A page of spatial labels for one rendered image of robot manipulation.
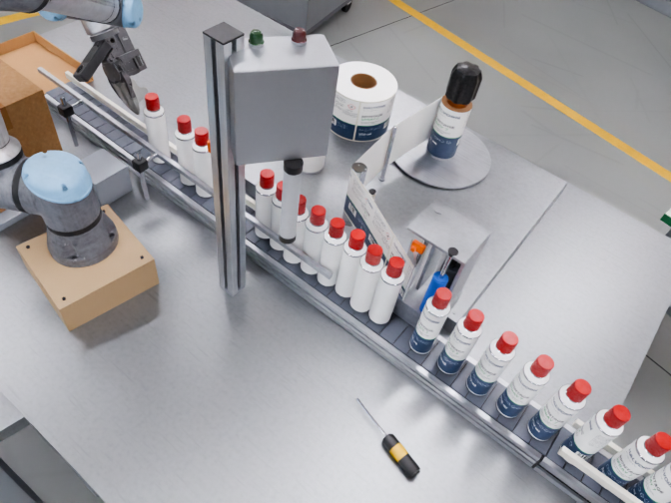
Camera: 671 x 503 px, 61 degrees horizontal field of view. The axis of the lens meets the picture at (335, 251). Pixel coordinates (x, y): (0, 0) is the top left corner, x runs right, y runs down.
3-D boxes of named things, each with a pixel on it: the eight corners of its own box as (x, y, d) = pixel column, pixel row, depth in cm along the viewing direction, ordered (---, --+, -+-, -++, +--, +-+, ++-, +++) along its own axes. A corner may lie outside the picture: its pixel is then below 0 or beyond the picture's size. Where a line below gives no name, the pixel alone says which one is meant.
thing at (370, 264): (375, 303, 134) (392, 249, 118) (362, 317, 131) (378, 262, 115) (357, 290, 135) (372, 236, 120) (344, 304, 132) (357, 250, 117)
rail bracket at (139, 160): (167, 191, 155) (160, 144, 143) (146, 204, 151) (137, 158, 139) (159, 185, 156) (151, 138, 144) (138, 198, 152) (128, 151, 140)
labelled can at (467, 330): (463, 363, 126) (494, 314, 110) (451, 380, 123) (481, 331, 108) (443, 350, 128) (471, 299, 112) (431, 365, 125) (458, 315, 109)
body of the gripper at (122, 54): (149, 70, 147) (127, 23, 141) (122, 83, 142) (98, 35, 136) (134, 72, 152) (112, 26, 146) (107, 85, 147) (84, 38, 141)
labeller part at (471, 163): (507, 155, 175) (508, 152, 174) (457, 207, 158) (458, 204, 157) (423, 109, 185) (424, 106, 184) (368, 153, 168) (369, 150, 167)
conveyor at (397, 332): (553, 432, 123) (561, 425, 120) (537, 462, 118) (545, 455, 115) (73, 92, 175) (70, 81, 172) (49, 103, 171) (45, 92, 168)
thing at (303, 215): (308, 256, 140) (316, 199, 124) (294, 268, 137) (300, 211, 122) (292, 245, 142) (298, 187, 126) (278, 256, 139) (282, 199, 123)
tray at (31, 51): (94, 80, 182) (91, 69, 179) (19, 115, 167) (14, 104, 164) (37, 41, 191) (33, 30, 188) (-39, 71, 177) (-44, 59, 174)
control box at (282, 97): (328, 156, 104) (340, 65, 89) (235, 167, 99) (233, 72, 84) (313, 121, 110) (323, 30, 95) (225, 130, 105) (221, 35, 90)
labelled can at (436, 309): (435, 344, 129) (461, 292, 113) (423, 359, 126) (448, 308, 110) (416, 330, 130) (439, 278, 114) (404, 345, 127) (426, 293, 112)
